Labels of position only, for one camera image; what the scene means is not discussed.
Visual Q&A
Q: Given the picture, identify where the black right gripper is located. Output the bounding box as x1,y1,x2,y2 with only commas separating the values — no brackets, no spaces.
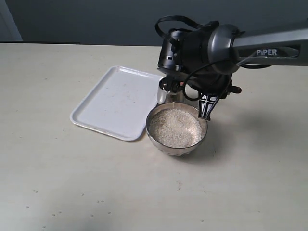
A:
161,30,232,121

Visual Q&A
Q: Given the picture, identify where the dark red wooden spoon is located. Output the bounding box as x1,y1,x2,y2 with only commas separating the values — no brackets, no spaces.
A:
159,81,242,95

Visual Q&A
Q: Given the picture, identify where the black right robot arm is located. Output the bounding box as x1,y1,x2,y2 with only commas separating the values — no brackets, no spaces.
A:
155,15,308,120

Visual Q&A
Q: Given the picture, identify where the small steel cup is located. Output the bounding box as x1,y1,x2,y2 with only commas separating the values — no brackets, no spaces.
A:
157,86,184,104

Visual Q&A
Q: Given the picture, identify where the large steel rice bowl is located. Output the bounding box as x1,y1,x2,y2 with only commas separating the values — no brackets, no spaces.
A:
145,102,208,156

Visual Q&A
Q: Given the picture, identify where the white rectangular plastic tray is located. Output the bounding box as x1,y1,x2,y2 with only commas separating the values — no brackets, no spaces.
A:
70,66,162,141

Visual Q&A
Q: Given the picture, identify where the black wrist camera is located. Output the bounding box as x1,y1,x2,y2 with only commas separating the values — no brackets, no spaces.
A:
157,28,190,77

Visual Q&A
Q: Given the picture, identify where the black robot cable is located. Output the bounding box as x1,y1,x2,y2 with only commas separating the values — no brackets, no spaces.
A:
154,16,256,102

